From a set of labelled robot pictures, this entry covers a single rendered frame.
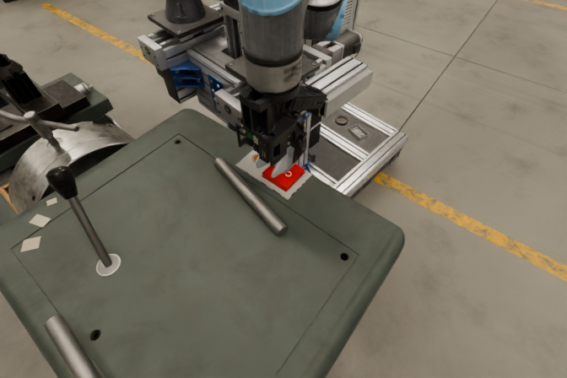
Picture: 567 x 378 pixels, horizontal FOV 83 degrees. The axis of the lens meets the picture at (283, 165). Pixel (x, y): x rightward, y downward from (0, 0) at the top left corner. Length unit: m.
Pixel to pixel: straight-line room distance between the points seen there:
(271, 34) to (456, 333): 1.79
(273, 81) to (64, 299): 0.44
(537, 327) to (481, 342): 0.31
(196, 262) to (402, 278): 1.55
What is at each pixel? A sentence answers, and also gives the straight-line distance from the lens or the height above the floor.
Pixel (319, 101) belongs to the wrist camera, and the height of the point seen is 1.41.
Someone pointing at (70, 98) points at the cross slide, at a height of 0.97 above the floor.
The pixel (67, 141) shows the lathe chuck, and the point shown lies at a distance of 0.86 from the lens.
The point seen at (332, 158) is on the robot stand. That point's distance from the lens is 2.08.
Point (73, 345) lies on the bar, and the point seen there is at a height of 1.27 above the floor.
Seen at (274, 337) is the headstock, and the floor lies 1.25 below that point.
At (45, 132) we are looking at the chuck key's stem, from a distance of 0.83.
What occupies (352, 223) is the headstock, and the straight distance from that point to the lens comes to 0.58.
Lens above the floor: 1.74
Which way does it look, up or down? 49 degrees down
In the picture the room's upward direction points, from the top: straight up
